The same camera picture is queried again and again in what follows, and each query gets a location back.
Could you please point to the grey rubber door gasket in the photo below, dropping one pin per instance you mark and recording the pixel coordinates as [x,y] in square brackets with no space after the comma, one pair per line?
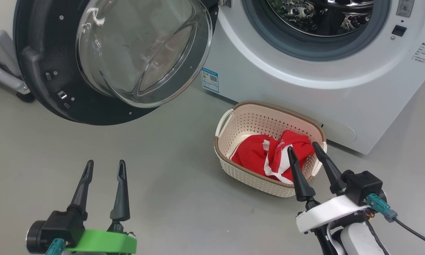
[258,32]

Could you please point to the steel perforated washer drum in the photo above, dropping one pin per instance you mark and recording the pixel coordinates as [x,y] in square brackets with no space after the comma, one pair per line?
[318,16]

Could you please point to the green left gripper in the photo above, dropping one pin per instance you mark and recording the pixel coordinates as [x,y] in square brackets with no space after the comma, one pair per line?
[106,242]

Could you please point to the red garment with white trim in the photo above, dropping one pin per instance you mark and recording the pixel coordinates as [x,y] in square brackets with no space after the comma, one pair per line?
[297,141]

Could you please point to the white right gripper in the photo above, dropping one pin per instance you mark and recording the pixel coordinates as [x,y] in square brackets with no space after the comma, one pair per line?
[329,212]

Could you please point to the black cylindrical left gripper motor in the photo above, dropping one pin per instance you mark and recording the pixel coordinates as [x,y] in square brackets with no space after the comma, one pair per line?
[33,237]

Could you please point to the cream perforated laundry basket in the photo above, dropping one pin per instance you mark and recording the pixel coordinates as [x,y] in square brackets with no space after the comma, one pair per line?
[248,124]

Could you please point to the grey warning sticker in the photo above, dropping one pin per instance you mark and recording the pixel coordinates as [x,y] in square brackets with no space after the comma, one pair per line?
[405,7]

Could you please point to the grey wheeled stand leg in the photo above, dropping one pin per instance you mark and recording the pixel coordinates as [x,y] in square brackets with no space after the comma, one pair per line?
[3,74]

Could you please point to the plain red garment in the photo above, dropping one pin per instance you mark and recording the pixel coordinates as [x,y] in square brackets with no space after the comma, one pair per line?
[249,152]

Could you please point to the round grey glass washer door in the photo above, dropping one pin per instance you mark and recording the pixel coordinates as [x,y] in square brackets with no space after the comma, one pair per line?
[49,53]

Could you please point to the white front-load washing machine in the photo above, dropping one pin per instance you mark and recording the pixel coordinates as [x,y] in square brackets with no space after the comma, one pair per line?
[322,92]

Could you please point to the black door latch socket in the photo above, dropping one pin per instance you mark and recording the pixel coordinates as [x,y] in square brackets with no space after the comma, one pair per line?
[399,30]

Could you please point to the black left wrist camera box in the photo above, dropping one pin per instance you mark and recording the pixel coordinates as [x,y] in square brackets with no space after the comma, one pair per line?
[62,228]

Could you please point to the blue white energy label sticker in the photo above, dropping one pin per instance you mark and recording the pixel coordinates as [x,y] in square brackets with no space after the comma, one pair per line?
[210,80]

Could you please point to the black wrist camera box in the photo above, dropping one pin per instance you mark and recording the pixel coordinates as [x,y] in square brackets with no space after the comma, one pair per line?
[62,228]
[363,187]

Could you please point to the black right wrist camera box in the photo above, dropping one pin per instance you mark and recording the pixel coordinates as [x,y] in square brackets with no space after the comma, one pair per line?
[363,187]

